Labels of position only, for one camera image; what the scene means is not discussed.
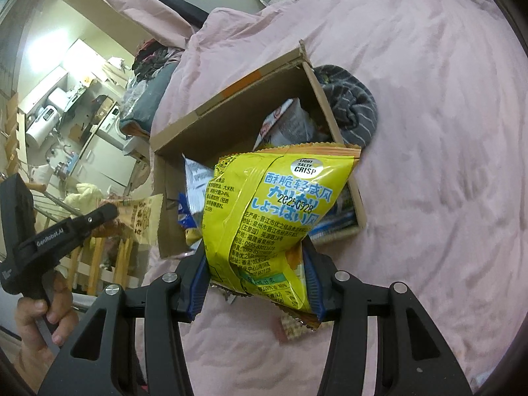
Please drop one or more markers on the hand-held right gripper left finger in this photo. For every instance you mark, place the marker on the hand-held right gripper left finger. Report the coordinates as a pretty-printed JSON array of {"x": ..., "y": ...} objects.
[{"x": 198, "y": 286}]

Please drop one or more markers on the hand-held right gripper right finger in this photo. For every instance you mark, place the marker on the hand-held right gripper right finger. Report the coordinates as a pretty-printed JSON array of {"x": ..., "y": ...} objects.
[{"x": 317, "y": 293}]

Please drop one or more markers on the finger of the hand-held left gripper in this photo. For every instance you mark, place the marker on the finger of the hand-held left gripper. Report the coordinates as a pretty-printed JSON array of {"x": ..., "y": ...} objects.
[{"x": 99, "y": 216}]

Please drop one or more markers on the tan snack packet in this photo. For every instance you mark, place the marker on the tan snack packet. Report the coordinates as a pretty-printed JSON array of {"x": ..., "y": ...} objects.
[{"x": 140, "y": 214}]

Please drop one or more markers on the blue cartoon snack packet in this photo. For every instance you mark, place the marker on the blue cartoon snack packet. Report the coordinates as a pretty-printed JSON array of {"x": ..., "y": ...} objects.
[{"x": 187, "y": 218}]

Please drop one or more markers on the brown cardboard box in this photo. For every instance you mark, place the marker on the brown cardboard box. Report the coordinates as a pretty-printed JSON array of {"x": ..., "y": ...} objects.
[{"x": 214, "y": 128}]

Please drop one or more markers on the person's left forearm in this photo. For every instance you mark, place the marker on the person's left forearm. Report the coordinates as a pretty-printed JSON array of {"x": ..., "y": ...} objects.
[{"x": 33, "y": 359}]

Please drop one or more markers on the person's left hand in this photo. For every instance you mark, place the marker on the person's left hand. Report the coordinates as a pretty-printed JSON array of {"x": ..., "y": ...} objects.
[{"x": 62, "y": 309}]

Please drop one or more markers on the pale yellow plush bedding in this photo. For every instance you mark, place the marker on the pale yellow plush bedding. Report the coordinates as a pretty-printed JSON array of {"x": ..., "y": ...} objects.
[{"x": 84, "y": 198}]

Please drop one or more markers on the wooden rack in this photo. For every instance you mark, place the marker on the wooden rack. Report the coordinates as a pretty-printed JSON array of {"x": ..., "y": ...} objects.
[{"x": 99, "y": 260}]

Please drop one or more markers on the yellow checked snack packet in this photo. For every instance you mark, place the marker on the yellow checked snack packet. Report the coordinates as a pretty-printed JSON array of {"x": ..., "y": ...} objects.
[{"x": 295, "y": 332}]

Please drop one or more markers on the white kitchen cabinets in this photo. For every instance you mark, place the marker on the white kitchen cabinets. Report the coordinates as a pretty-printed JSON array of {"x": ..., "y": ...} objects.
[{"x": 103, "y": 161}]

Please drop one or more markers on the white blue snack packet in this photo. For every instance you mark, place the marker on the white blue snack packet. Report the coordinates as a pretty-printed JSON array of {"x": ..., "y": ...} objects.
[{"x": 338, "y": 220}]

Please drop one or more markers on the white washing machine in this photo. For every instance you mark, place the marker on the white washing machine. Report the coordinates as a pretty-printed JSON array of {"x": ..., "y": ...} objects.
[{"x": 113, "y": 126}]

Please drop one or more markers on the white water heater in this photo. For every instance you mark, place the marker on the white water heater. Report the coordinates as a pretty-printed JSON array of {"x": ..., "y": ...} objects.
[{"x": 43, "y": 119}]

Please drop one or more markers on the teal cloth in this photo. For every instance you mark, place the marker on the teal cloth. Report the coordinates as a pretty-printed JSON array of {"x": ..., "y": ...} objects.
[{"x": 144, "y": 107}]

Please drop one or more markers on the pile of clothes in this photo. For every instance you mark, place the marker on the pile of clothes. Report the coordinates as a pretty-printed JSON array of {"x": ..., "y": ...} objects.
[{"x": 152, "y": 62}]

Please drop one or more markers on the pink blanket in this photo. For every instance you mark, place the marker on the pink blanket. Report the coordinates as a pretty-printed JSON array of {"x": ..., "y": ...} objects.
[{"x": 433, "y": 173}]

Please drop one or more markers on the silver snack packet in box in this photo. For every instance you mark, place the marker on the silver snack packet in box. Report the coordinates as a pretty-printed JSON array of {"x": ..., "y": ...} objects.
[{"x": 288, "y": 123}]

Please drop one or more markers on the dark grey striped garment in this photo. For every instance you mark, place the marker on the dark grey striped garment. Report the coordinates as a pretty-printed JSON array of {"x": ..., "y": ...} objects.
[{"x": 354, "y": 107}]

